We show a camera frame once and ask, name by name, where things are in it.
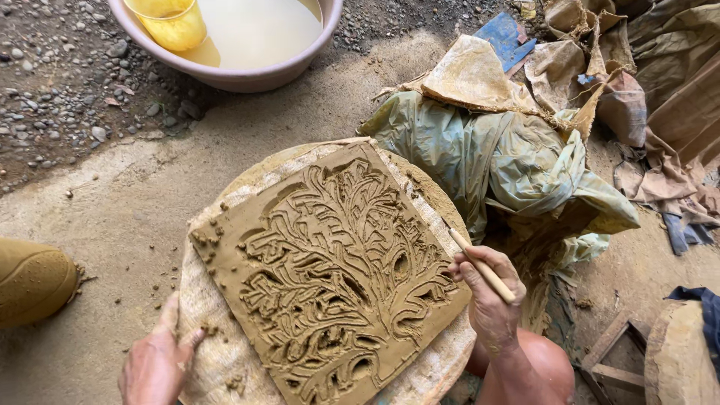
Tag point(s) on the small wooden frame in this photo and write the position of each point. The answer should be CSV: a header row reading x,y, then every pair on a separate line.
x,y
610,360

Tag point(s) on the clay-stained burlap sack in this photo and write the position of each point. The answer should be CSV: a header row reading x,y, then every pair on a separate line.
x,y
478,76

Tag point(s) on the grey-blue cloth scrap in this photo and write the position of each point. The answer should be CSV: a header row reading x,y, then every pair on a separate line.
x,y
683,233

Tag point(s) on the tan shoe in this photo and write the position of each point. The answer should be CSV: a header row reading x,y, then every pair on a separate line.
x,y
34,281

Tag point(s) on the pale green plastic sheet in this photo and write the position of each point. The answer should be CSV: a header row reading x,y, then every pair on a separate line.
x,y
478,157

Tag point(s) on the dark blue cloth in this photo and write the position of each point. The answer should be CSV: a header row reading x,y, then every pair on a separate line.
x,y
710,320

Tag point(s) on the person's right hand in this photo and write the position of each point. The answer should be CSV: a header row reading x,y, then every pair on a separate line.
x,y
495,315

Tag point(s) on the person's left hand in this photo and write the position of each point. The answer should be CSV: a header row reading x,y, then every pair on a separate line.
x,y
151,368

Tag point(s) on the round cloth-covered work board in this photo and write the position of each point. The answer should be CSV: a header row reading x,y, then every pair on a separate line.
x,y
219,343

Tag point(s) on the heap of brown cloths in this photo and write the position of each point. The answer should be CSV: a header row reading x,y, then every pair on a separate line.
x,y
680,95

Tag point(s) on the person's right leg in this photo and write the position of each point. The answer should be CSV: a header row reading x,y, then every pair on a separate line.
x,y
548,363

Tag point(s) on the blue plastic scrap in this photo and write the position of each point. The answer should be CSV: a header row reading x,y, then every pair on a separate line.
x,y
503,36

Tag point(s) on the clay-coated round wooden board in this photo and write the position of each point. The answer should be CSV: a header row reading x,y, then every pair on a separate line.
x,y
678,360

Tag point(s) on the wooden carving tool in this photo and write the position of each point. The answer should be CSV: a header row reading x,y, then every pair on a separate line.
x,y
482,268

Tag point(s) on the pink water basin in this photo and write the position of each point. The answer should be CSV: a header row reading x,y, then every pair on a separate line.
x,y
264,39

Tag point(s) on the carved clay slab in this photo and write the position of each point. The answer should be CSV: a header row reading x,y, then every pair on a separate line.
x,y
332,270

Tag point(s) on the scattered clay crumbs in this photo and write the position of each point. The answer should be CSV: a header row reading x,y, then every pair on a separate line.
x,y
212,239

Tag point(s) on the yellow plastic cup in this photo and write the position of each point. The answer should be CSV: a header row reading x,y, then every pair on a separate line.
x,y
171,25

